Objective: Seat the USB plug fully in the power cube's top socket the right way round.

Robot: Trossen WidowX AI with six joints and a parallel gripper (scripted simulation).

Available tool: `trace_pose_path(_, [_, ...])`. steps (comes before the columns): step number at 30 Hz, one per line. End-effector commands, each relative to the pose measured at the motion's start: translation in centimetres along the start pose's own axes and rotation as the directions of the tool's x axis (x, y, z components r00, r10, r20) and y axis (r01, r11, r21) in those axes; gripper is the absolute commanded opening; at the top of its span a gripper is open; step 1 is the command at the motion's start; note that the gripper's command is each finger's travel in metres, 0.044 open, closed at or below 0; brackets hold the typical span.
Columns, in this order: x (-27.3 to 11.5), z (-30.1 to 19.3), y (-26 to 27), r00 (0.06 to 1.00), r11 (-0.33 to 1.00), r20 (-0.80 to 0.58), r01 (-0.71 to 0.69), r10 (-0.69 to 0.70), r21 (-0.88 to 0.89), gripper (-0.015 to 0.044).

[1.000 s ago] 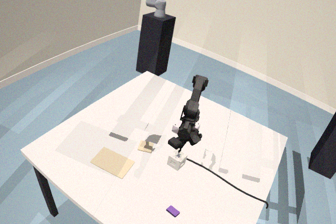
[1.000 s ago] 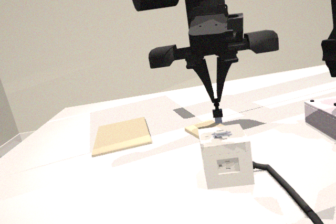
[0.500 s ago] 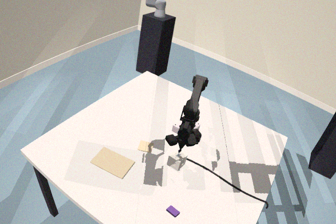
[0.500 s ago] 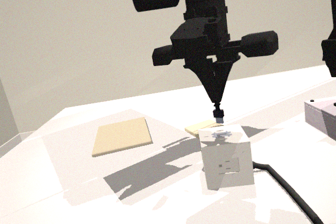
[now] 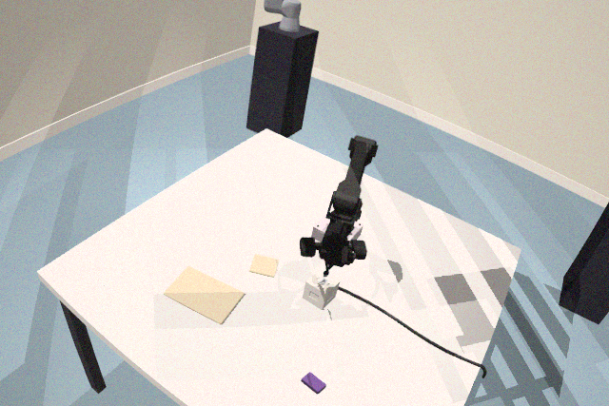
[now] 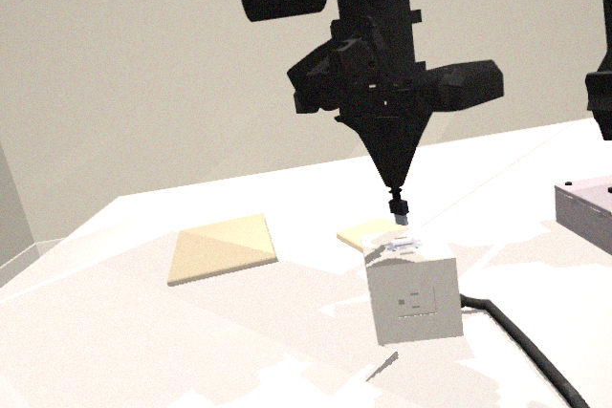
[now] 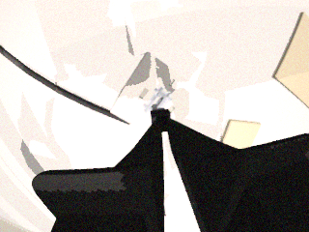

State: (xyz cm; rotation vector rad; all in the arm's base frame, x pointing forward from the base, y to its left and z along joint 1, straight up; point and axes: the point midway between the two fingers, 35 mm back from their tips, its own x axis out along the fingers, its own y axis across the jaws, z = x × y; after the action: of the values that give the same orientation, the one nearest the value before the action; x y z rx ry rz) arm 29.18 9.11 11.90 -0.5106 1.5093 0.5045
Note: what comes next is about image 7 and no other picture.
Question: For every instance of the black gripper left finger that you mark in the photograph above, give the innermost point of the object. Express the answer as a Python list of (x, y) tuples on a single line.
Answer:
[(134, 185)]

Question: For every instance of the cream flat square slab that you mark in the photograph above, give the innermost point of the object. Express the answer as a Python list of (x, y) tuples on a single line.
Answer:
[(293, 70)]

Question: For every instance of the black usb plug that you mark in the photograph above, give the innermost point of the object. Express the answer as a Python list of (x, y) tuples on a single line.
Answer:
[(161, 115)]

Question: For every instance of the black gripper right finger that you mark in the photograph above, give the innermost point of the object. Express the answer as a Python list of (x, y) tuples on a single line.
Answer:
[(214, 174)]

